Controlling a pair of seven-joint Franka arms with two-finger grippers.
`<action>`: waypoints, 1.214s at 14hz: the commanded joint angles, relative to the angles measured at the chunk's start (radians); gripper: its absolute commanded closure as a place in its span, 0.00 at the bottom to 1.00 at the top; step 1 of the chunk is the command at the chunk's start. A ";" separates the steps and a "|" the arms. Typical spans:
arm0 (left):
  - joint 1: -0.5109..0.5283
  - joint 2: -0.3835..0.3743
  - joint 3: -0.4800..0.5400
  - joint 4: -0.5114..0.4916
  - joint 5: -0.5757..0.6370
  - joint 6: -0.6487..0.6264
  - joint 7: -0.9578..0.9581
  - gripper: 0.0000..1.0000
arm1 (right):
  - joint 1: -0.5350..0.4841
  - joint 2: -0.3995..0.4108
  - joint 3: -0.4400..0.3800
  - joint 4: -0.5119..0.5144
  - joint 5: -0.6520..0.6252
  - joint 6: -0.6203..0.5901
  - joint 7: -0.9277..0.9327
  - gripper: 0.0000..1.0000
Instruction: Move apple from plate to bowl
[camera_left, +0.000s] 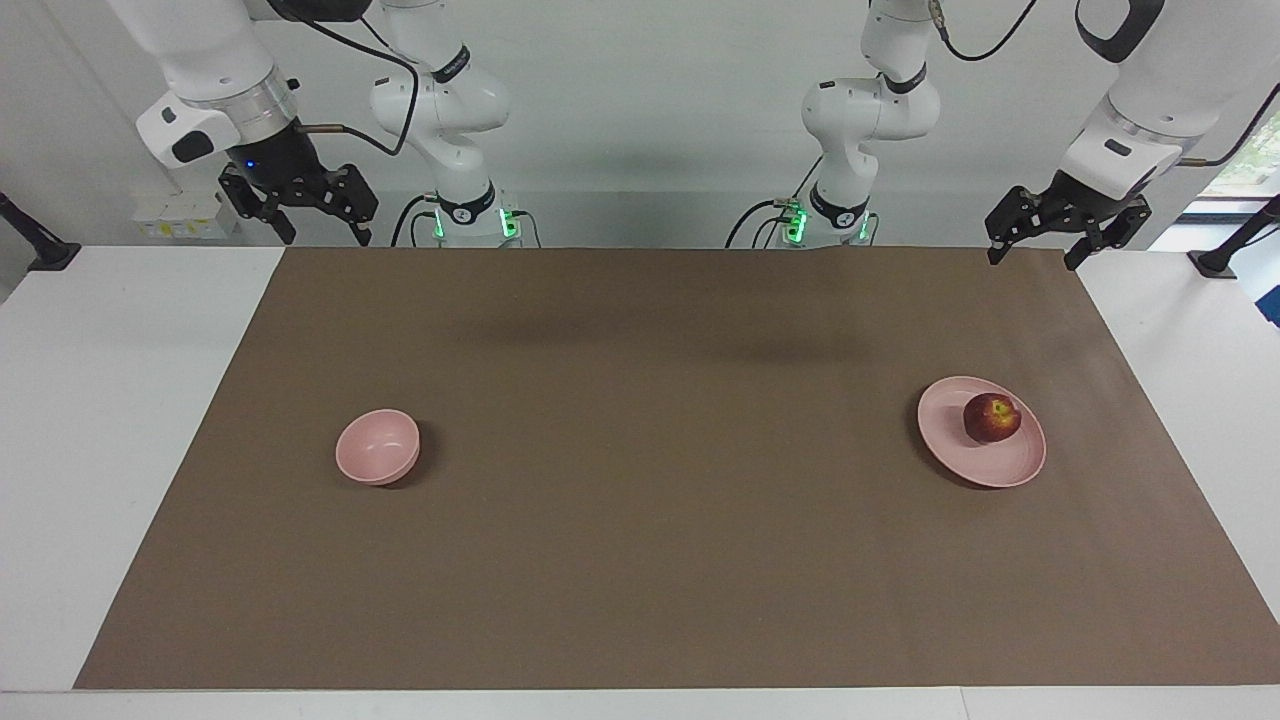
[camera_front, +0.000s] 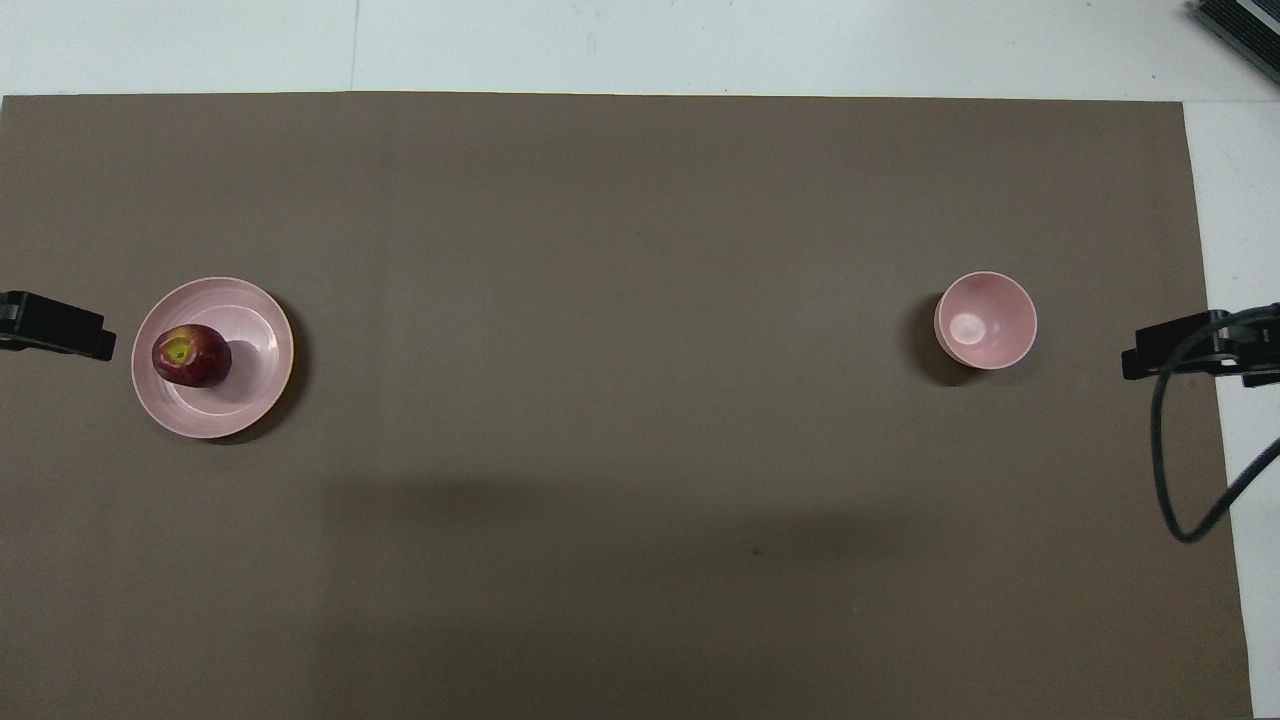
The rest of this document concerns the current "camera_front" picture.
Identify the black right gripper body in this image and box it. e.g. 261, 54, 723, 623
1222, 303, 1280, 387

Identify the grey ribbed device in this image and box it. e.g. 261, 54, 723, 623
1188, 0, 1280, 86

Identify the pink bowl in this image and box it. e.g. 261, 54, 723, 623
934, 271, 1038, 370

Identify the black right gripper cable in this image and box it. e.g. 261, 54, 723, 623
1150, 305, 1280, 544

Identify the red apple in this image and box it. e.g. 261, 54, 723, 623
152, 323, 233, 389

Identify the brown table mat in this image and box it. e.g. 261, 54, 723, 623
0, 92, 1254, 720

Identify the pink plate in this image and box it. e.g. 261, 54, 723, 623
131, 277, 295, 439

